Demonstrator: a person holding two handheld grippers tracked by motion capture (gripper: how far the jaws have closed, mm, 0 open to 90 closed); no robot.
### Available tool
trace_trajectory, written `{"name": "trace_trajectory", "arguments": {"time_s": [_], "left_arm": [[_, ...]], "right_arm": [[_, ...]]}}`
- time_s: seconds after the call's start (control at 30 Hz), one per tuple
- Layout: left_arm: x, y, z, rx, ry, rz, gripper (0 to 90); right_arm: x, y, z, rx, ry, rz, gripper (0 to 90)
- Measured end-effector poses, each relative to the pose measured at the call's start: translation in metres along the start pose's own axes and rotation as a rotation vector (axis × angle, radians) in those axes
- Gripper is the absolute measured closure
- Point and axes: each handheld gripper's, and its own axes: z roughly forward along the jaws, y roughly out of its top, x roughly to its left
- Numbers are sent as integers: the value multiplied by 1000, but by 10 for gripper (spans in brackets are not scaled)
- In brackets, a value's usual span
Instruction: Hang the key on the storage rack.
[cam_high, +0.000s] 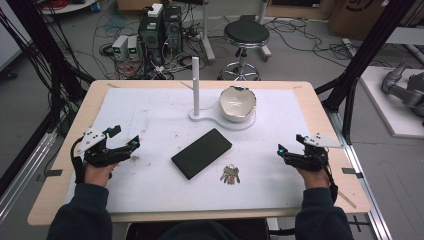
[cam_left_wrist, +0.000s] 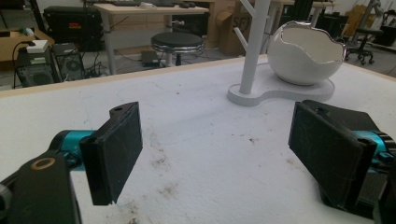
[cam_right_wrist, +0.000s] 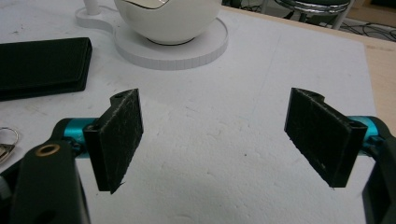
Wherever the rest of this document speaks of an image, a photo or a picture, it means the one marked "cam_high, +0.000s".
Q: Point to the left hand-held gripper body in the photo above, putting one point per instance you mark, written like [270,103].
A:
[100,155]

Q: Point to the white platform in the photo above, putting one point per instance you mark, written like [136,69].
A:
[383,110]

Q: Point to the grey power supply unit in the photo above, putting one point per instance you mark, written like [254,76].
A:
[120,46]
[132,48]

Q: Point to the black computer tower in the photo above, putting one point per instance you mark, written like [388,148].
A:
[150,36]
[172,30]

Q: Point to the cardboard box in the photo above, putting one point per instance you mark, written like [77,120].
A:
[360,16]

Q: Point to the bunch of metal keys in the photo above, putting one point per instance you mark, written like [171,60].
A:
[230,175]

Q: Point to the black round stool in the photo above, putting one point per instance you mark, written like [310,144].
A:
[246,33]

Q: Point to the black frame post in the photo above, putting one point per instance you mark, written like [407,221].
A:
[366,50]
[43,50]

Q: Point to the aluminium rail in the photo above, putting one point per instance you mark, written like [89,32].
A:
[363,186]
[23,173]

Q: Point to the white bowl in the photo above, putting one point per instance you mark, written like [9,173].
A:
[237,104]

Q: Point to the white box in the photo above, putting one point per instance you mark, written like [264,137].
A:
[155,10]

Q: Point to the black rectangular case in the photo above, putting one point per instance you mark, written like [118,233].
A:
[201,153]

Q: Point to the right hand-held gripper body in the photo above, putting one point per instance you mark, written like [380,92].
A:
[310,160]

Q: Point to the black tape strip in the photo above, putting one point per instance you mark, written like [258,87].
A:
[351,172]
[53,173]

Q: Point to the person's right hand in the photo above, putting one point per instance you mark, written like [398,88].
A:
[315,180]

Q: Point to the white table mat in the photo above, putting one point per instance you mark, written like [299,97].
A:
[150,186]

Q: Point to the person's left hand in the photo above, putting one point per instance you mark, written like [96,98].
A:
[96,175]

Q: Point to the white stand with post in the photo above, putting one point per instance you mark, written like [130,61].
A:
[196,86]

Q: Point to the white table leg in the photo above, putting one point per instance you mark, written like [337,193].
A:
[207,36]

